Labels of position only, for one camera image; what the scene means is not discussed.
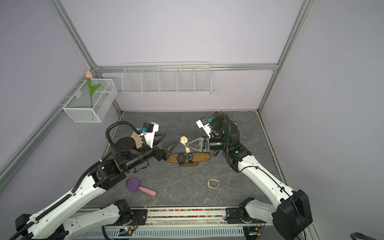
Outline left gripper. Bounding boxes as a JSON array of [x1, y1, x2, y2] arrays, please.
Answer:
[[125, 132, 178, 172]]

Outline slim black watch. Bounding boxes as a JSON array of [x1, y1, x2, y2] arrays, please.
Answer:
[[186, 153, 194, 164]]

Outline beige watch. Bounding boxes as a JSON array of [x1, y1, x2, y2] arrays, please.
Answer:
[[207, 179, 221, 190], [180, 136, 191, 154]]

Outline chunky black watch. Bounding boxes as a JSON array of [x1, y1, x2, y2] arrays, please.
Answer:
[[177, 153, 186, 166]]

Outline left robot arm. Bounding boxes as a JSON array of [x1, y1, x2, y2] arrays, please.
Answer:
[[11, 121, 178, 240]]

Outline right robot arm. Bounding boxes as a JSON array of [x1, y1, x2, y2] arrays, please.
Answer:
[[185, 114, 313, 240]]

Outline wooden watch stand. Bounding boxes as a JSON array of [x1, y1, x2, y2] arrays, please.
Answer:
[[167, 153, 210, 167]]

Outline beige work glove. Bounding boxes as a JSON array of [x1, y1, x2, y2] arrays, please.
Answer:
[[131, 132, 145, 150]]

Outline potted green plant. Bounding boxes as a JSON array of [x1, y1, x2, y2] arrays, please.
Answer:
[[210, 111, 237, 137]]

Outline purple pink brush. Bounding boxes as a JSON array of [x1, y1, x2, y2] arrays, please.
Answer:
[[126, 178, 157, 197]]

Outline white mesh box basket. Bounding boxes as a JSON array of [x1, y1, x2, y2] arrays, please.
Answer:
[[63, 79, 118, 123]]

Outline artificial pink tulip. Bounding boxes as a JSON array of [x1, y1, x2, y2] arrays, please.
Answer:
[[86, 71, 101, 108]]

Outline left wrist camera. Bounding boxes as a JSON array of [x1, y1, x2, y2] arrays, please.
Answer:
[[140, 122, 159, 149]]

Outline white wire shelf basket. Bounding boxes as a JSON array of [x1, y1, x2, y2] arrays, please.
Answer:
[[122, 62, 212, 95]]

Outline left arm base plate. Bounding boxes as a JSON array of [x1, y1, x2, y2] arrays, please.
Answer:
[[119, 209, 148, 226]]

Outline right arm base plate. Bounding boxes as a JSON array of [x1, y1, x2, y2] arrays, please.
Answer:
[[226, 207, 255, 224]]

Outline white vented cable duct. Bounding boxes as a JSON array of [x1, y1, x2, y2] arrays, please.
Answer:
[[77, 226, 245, 240]]

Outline aluminium frame profiles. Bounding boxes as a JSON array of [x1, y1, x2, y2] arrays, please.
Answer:
[[0, 0, 316, 193]]

